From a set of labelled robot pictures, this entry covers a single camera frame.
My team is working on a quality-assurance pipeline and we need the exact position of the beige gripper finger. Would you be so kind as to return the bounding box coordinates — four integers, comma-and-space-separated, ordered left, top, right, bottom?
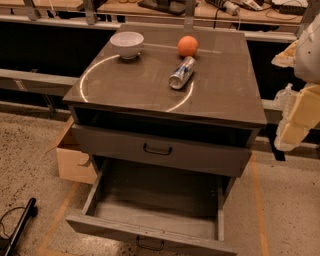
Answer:
271, 41, 298, 68

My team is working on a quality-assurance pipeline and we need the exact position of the silver blue redbull can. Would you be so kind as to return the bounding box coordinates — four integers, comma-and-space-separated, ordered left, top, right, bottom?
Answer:
169, 56, 196, 90

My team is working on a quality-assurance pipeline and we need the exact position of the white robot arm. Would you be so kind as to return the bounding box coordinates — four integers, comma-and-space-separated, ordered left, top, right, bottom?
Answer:
272, 14, 320, 151

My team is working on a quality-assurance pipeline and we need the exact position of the closed grey upper drawer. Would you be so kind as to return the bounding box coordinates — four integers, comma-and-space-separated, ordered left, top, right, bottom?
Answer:
72, 124, 251, 177

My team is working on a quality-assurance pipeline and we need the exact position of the grey drawer cabinet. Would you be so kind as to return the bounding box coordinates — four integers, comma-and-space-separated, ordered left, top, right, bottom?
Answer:
62, 23, 268, 256

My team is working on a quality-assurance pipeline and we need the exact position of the open grey lower drawer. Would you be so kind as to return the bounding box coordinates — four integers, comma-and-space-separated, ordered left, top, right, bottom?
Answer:
66, 159, 237, 256

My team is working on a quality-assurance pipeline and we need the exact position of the clear plastic bottle left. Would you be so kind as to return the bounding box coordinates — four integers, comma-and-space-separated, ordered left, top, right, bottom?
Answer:
273, 83, 293, 110

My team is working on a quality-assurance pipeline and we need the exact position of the white power adapter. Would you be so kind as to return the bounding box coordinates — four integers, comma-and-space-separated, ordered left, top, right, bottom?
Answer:
223, 0, 240, 16

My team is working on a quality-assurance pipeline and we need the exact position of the orange fruit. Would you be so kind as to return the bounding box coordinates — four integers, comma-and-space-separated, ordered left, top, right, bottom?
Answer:
177, 36, 199, 57

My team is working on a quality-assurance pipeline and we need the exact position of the black device on bench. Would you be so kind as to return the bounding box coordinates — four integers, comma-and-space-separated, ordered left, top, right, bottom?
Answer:
138, 0, 186, 15

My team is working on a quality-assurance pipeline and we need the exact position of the white ceramic bowl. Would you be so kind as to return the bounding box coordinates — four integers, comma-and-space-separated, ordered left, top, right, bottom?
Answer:
110, 31, 144, 59

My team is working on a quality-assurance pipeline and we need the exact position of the cardboard box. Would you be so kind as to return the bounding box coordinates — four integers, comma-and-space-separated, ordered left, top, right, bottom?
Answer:
48, 117, 97, 184

